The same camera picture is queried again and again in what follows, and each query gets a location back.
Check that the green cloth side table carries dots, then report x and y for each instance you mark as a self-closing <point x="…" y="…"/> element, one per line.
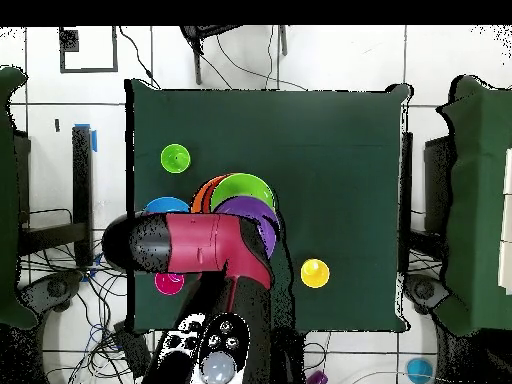
<point x="8" y="200"/>
<point x="476" y="200"/>

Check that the red cup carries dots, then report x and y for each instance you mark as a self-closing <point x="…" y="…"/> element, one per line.
<point x="170" y="284"/>

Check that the dark green tablecloth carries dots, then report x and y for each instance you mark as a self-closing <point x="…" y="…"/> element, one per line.
<point x="320" y="140"/>

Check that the yellow cup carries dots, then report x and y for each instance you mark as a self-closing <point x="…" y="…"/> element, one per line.
<point x="315" y="276"/>

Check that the black floor frame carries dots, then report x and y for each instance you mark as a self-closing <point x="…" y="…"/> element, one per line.
<point x="68" y="40"/>

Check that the black table frame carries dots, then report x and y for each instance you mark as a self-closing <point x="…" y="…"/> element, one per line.
<point x="82" y="180"/>
<point x="438" y="180"/>

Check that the light blue bowl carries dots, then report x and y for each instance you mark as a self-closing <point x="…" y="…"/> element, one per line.
<point x="166" y="204"/>

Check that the large yellow-orange bowl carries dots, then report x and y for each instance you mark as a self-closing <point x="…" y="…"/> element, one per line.
<point x="196" y="202"/>

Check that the green cup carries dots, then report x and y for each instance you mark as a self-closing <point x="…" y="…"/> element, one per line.
<point x="176" y="162"/>

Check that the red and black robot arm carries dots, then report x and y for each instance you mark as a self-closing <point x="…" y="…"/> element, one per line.
<point x="200" y="240"/>

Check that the orange-red shallow bowl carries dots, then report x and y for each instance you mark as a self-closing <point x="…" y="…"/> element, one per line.
<point x="206" y="196"/>

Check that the purple bowl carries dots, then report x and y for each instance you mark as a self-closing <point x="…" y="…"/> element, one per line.
<point x="262" y="218"/>

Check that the green bowl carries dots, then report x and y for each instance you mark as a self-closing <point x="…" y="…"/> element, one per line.
<point x="244" y="186"/>

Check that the purple cup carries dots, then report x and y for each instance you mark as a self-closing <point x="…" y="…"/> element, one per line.
<point x="318" y="379"/>

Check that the blue cup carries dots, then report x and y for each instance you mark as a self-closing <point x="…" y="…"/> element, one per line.
<point x="419" y="370"/>

